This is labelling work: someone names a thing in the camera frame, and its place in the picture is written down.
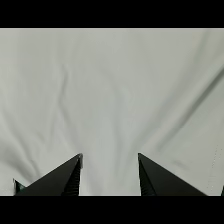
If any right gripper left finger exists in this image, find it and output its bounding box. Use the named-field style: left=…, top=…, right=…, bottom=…
left=13, top=153, right=84, bottom=197

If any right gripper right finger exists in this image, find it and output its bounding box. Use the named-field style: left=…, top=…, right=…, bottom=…
left=137, top=152, right=207, bottom=197

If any white shirt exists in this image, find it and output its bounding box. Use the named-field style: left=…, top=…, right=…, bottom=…
left=0, top=28, right=224, bottom=197

